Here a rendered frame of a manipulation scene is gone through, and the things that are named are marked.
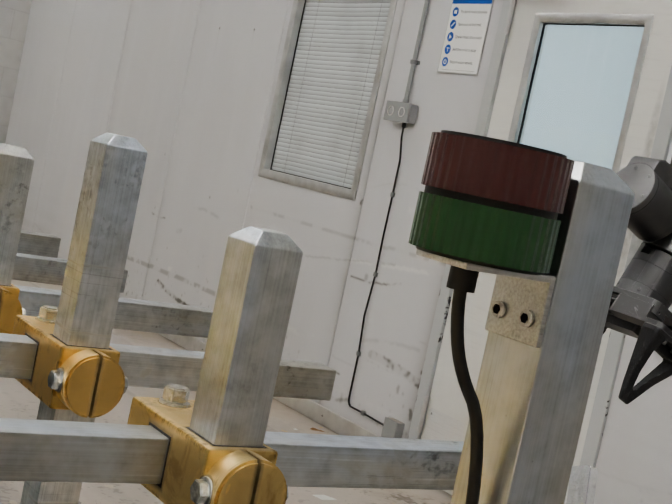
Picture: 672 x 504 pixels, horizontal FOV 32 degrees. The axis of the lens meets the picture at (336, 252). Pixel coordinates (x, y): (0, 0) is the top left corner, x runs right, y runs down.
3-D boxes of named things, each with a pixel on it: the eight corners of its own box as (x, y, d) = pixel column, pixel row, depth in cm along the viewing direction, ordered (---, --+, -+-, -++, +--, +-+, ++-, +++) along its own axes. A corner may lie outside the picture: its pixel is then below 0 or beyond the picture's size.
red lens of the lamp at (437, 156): (497, 199, 53) (508, 152, 53) (593, 220, 48) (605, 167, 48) (392, 177, 50) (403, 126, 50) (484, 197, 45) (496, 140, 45)
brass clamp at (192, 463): (190, 468, 83) (204, 399, 83) (287, 541, 72) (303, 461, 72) (109, 466, 80) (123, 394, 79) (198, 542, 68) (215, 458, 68)
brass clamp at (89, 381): (65, 375, 104) (76, 320, 103) (125, 420, 92) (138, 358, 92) (-3, 370, 100) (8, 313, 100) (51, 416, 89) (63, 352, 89)
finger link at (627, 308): (620, 392, 111) (670, 309, 112) (568, 370, 117) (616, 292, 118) (657, 424, 115) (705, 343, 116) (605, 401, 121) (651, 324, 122)
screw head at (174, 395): (181, 400, 81) (184, 383, 81) (194, 408, 79) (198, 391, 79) (153, 398, 80) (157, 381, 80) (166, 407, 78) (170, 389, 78)
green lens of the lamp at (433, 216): (485, 253, 53) (496, 206, 53) (579, 279, 48) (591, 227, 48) (380, 235, 50) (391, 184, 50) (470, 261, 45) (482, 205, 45)
